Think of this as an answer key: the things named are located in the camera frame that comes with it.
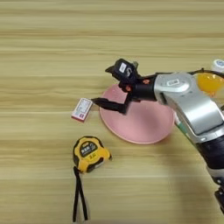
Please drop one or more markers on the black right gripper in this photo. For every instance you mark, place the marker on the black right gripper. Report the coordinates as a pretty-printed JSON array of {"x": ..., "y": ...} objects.
[{"x": 143, "y": 89}]

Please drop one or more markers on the small red white box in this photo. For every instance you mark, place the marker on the small red white box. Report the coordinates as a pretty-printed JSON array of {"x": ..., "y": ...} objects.
[{"x": 82, "y": 109}]

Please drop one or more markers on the pink round plate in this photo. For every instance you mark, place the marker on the pink round plate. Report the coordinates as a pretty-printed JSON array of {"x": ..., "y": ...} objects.
[{"x": 145, "y": 125}]

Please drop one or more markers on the yellow black tape measure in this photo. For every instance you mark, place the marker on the yellow black tape measure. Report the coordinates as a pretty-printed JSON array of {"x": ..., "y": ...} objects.
[{"x": 89, "y": 153}]

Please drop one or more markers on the white green toothpaste tube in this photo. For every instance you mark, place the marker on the white green toothpaste tube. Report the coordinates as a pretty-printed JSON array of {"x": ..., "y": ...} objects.
[{"x": 181, "y": 125}]

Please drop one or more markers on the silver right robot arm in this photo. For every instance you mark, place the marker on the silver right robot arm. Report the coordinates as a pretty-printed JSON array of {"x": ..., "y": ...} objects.
[{"x": 192, "y": 105}]

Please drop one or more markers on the black box with white label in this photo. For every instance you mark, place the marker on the black box with white label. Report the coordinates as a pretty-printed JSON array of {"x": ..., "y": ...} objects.
[{"x": 124, "y": 70}]

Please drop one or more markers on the orange juice bottle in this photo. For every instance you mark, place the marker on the orange juice bottle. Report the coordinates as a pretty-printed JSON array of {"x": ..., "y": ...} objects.
[{"x": 210, "y": 83}]

